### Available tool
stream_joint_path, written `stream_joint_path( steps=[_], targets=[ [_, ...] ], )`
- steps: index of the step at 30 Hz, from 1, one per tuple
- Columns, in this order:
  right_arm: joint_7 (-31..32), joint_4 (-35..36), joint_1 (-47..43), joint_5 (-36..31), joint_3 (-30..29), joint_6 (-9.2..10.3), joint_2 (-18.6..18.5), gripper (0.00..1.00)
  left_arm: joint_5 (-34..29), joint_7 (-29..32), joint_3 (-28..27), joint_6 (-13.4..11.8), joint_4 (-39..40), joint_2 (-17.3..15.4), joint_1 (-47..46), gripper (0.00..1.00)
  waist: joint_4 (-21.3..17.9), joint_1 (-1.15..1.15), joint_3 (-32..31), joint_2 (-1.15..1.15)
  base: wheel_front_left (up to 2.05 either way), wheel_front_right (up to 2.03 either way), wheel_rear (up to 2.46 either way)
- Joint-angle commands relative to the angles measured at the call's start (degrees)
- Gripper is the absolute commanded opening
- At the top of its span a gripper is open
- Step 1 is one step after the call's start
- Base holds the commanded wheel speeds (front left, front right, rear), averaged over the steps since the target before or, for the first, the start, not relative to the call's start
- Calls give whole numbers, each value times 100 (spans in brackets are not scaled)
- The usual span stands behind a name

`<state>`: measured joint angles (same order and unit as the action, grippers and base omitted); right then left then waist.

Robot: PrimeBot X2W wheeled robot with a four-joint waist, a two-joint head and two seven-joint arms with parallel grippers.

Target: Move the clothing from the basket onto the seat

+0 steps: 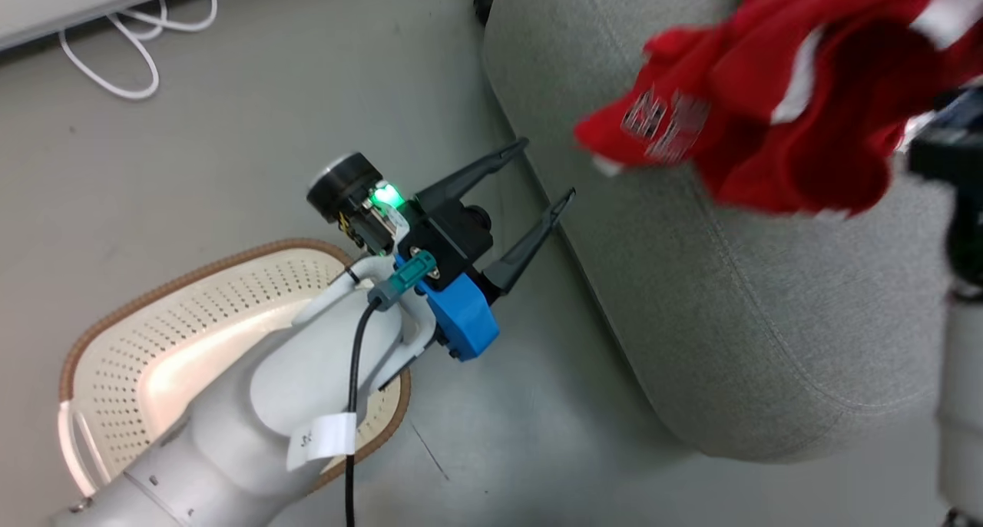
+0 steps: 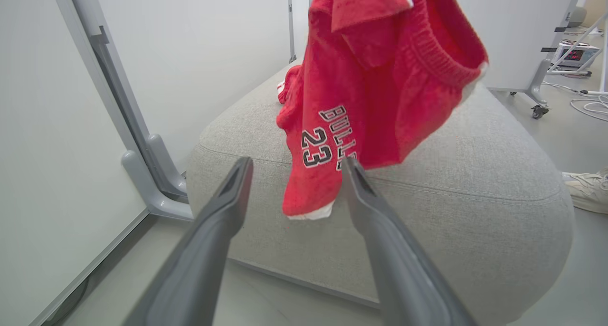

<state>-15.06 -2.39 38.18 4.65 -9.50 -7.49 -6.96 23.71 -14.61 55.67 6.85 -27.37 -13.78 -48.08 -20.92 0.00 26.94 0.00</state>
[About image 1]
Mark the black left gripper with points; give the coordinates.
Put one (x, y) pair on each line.
(345, 185)

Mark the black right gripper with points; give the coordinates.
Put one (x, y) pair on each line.
(960, 158)

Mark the red clothing with white trim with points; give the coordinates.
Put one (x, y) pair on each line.
(768, 89)

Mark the white perforated laundry basket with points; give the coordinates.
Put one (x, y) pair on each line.
(130, 343)

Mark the black sofa caster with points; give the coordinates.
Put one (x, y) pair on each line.
(484, 4)

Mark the grey fabric sofa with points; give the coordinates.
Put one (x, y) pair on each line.
(768, 319)

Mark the white furniture panel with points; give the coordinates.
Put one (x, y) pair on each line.
(69, 1)

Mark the left wrist camera blue mount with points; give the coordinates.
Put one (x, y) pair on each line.
(461, 319)

